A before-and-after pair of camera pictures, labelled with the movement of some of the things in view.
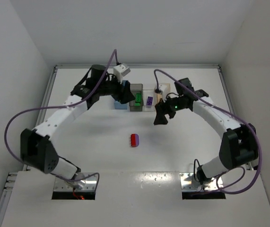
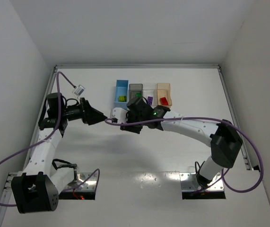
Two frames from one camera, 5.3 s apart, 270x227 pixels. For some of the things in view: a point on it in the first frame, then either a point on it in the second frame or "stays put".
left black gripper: [122, 90] to [85, 111]
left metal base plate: [61, 185] stays put
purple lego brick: [150, 101] stays put
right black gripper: [166, 108] to [130, 118]
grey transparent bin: [136, 105] stays put
